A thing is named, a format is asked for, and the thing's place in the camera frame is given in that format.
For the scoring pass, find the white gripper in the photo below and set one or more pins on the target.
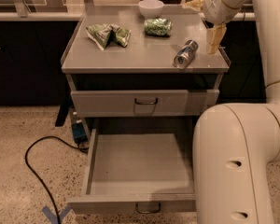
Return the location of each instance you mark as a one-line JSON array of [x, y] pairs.
[[215, 7]]

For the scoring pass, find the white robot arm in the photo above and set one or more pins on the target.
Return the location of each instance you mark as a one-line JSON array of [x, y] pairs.
[[233, 143]]

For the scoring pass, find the grey drawer cabinet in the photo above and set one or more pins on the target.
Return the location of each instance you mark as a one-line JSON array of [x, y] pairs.
[[147, 63]]

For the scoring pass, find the white bowl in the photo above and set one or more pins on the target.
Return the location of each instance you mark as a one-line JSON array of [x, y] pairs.
[[150, 8]]

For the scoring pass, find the blue power box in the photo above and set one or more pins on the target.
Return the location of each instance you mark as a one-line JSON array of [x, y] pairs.
[[78, 132]]

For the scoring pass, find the open middle drawer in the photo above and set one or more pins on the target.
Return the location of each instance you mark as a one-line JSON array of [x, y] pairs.
[[144, 173]]

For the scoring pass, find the blue tape cross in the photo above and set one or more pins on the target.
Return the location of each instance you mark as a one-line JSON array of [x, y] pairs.
[[53, 219]]

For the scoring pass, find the green chip bag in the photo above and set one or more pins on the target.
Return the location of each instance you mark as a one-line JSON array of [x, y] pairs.
[[103, 34]]

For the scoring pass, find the silver blue redbull can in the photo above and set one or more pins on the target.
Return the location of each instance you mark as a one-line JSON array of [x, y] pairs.
[[185, 56]]

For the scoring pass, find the closed top drawer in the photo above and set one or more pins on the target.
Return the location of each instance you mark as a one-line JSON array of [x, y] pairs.
[[157, 103]]

